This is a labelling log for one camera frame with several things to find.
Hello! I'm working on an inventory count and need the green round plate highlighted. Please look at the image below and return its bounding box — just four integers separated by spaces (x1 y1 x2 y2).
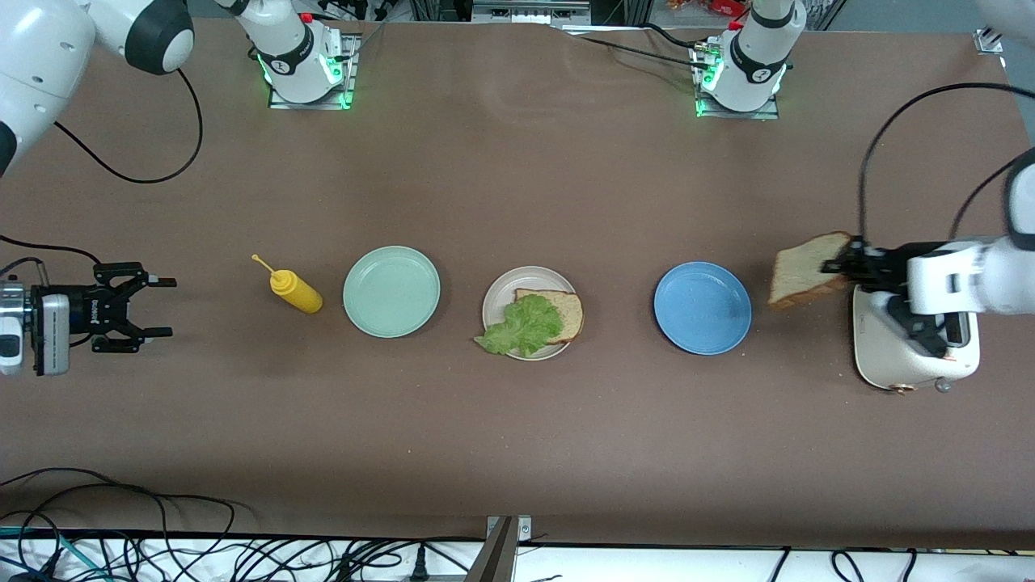
342 246 441 339

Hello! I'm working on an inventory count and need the white two-slot toaster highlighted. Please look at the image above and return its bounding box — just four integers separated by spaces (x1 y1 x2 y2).
851 283 982 394

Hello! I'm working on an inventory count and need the green lettuce leaf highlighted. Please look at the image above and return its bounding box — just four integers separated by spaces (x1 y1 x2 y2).
473 293 565 358

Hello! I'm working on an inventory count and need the grey power strip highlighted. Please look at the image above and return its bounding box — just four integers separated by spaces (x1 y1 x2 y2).
471 0 593 23

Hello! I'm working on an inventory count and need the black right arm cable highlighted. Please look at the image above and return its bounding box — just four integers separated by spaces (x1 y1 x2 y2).
0 69 205 280

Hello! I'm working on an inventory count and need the black looped floor cable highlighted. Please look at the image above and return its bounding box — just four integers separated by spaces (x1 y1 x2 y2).
0 467 237 582

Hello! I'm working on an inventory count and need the black cable on table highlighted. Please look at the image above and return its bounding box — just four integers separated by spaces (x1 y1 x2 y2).
566 23 714 72

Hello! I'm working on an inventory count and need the metal table bracket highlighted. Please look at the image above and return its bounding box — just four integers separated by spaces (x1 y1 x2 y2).
484 515 533 582

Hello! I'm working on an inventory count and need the brown bread slice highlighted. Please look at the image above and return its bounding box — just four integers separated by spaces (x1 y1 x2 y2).
514 288 585 346
767 231 855 311

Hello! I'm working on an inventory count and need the teal cable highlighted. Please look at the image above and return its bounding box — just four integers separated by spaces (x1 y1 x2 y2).
0 525 110 581

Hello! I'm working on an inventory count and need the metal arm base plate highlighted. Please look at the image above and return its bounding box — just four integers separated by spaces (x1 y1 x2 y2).
694 44 781 120
267 32 358 111

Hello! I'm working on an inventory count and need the beige round plate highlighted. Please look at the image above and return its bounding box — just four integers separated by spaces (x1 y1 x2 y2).
482 266 581 361

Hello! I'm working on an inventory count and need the blue round plate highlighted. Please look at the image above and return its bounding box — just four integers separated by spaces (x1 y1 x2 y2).
653 261 753 356

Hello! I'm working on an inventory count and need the yellow mustard squeeze bottle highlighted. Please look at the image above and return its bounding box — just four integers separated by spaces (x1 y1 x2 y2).
251 254 324 315

